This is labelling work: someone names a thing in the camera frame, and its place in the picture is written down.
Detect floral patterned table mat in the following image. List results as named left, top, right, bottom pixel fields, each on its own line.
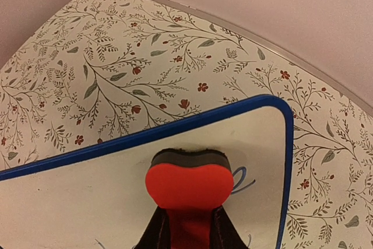
left=1, top=0, right=372, bottom=248

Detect blue-framed whiteboard with writing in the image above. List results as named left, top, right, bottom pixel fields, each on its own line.
left=1, top=94, right=294, bottom=248

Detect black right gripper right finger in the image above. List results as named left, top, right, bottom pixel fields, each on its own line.
left=209, top=206, right=247, bottom=249

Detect red whiteboard eraser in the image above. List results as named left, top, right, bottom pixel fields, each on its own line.
left=145, top=148, right=234, bottom=248

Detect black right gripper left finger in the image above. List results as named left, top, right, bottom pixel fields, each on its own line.
left=134, top=206, right=171, bottom=249

